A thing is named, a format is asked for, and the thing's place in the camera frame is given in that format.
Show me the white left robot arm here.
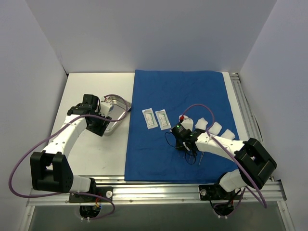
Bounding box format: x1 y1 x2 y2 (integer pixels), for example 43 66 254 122
30 94 114 202

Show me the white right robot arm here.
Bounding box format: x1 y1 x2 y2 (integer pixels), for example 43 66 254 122
171 123 277 199

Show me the blue surgical drape cloth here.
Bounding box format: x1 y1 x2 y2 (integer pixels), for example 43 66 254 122
125 70 248 184

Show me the right suture packet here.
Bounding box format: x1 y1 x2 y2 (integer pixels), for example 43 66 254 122
155 109 171 130

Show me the suture packet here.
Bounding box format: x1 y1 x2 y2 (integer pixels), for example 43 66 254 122
155 109 171 130
142 108 158 129

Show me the left suture packet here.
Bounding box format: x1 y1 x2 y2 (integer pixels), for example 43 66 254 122
142 108 158 129

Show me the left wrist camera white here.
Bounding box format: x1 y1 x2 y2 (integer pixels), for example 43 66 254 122
100 96 114 117

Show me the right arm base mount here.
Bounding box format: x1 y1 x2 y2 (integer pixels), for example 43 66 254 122
199 184 244 219

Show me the aluminium right rail frame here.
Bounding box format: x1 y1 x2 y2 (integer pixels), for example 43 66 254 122
230 73 263 144

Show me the aluminium rail frame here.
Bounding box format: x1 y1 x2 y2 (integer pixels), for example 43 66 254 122
21 177 294 231
230 73 263 144

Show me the aluminium front rail frame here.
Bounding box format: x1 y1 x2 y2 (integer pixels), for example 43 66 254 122
21 177 294 231

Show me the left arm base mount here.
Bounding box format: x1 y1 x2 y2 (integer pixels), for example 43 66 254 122
68 186 116 221

